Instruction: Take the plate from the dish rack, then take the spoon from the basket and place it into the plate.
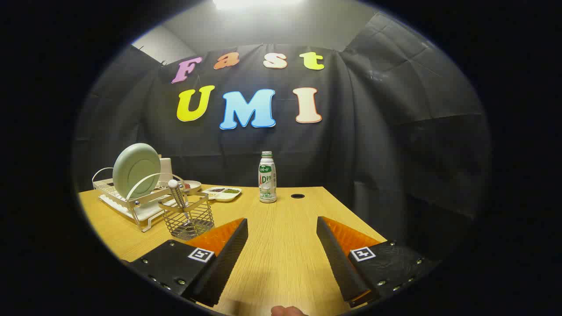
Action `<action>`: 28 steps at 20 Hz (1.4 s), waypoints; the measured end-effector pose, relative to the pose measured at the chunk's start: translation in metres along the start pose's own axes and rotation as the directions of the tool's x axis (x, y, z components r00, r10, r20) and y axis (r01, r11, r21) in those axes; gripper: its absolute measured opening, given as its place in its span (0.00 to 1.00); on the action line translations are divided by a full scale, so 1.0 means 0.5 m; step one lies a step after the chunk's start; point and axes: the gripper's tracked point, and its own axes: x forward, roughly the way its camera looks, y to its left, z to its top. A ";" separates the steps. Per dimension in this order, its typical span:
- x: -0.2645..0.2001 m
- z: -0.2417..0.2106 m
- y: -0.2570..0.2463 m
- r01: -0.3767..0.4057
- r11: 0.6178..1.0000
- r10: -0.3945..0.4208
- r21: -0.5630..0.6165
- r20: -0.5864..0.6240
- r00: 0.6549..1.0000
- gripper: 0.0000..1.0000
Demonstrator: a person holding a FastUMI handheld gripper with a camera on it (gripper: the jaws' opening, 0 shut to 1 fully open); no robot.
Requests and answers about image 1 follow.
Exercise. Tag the white drink bottle green cap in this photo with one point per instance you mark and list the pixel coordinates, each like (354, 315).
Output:
(267, 184)

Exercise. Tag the white divided dish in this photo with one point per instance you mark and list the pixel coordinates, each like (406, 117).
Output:
(228, 196)

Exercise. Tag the white toaster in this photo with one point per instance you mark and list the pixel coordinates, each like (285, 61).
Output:
(165, 169)

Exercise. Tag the grey plate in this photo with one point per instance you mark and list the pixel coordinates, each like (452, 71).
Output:
(194, 184)

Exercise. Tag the pale green plate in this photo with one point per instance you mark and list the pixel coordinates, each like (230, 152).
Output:
(136, 169)

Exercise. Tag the white drip tray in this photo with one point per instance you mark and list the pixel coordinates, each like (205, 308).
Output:
(147, 213)

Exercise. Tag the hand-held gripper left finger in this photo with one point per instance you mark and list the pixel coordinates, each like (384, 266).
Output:
(226, 263)

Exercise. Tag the black backdrop cloth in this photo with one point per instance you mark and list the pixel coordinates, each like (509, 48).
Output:
(373, 153)

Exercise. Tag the ceiling light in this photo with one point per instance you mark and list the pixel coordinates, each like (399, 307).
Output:
(257, 3)

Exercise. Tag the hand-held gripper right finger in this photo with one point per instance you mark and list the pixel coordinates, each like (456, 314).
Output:
(338, 263)

